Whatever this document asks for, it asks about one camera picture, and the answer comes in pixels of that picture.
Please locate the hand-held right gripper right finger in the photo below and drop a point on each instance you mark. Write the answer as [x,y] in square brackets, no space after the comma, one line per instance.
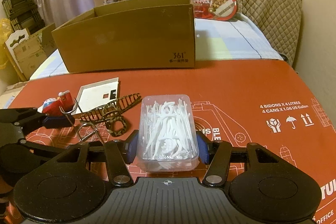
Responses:
[202,146]

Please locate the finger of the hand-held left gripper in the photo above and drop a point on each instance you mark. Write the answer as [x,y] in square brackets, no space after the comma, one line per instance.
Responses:
[59,121]
[18,113]

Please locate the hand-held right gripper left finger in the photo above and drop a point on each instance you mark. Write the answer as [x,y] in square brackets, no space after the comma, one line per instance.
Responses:
[131,146]

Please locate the red toy figurine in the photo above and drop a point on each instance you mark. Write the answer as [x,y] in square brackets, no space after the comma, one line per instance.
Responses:
[53,107]

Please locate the clear floss pick box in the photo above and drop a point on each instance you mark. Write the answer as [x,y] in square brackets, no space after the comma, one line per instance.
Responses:
[168,129]

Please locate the white square panel cover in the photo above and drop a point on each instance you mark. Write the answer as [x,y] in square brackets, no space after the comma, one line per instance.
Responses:
[94,95]

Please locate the brown cardboard box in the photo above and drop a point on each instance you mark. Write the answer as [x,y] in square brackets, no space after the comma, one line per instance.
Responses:
[126,43]

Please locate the brown hair claw clip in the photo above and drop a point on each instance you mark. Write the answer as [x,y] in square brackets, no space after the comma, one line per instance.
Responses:
[115,108]

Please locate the brown cardboard carton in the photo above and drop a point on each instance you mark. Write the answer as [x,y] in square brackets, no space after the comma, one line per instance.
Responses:
[29,53]

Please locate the red printed cardboard sheet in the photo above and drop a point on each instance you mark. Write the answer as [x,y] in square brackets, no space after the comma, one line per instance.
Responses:
[249,98]

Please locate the white ornate wooden board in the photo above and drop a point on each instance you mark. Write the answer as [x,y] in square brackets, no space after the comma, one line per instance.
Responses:
[17,36]

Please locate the yellow plastic bag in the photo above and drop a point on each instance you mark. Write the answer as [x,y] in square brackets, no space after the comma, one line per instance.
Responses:
[4,29]

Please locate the dark folding step ladder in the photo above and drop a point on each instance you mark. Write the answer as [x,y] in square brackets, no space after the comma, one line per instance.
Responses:
[21,8]

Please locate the checked bedsheet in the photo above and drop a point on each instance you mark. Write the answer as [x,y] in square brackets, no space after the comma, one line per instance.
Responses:
[231,40]

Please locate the red instant rice meal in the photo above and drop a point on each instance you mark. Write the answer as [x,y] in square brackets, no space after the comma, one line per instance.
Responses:
[215,5]

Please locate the beige quilted chair cover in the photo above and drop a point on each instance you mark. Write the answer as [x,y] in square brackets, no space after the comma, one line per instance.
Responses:
[273,16]

